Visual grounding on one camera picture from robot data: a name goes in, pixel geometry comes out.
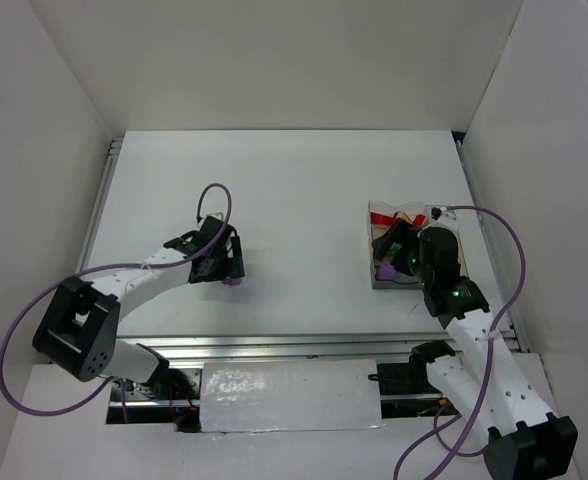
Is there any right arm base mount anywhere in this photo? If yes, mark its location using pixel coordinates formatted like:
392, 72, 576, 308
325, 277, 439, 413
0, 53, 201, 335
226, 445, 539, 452
368, 340, 455, 419

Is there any green square lego brick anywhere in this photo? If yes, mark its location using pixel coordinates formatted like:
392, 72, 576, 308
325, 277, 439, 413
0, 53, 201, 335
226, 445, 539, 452
389, 243, 402, 256

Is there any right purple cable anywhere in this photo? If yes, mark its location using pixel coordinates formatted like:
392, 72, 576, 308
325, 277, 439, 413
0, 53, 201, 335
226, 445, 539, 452
392, 203, 528, 480

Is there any purple round flower lego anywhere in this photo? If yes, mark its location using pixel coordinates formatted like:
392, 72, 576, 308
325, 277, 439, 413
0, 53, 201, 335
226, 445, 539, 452
376, 262, 397, 281

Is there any tall smoky plastic container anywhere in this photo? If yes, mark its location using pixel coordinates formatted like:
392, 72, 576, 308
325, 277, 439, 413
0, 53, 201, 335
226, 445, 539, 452
422, 204, 469, 276

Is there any small red lego brick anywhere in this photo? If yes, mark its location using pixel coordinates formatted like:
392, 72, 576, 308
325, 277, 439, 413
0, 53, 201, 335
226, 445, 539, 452
412, 214, 426, 226

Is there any aluminium front rail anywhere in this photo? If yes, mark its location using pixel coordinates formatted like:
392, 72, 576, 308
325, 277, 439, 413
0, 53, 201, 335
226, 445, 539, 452
123, 332, 455, 362

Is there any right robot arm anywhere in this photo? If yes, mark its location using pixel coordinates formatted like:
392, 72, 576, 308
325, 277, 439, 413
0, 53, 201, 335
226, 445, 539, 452
371, 209, 578, 479

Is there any amber plastic container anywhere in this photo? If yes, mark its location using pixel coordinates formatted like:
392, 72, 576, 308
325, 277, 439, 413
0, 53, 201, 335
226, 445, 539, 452
370, 224, 390, 263

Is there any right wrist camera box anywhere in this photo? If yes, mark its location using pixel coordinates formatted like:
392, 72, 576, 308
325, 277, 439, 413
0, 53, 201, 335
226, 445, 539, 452
429, 206, 457, 226

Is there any red curved lego brick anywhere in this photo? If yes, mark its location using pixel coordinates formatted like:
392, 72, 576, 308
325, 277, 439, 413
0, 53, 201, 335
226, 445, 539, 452
370, 212, 397, 227

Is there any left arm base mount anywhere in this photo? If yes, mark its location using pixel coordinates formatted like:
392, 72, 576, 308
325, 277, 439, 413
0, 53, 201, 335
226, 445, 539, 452
105, 368, 203, 433

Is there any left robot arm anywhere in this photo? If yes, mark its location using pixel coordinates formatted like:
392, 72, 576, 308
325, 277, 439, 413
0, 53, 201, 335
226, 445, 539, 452
32, 216, 245, 395

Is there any clear plastic container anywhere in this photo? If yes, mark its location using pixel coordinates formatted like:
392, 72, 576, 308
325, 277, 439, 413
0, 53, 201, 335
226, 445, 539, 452
367, 200, 427, 233

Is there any white taped panel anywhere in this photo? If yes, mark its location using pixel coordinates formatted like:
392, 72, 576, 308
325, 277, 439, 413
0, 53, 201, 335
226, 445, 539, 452
199, 359, 383, 433

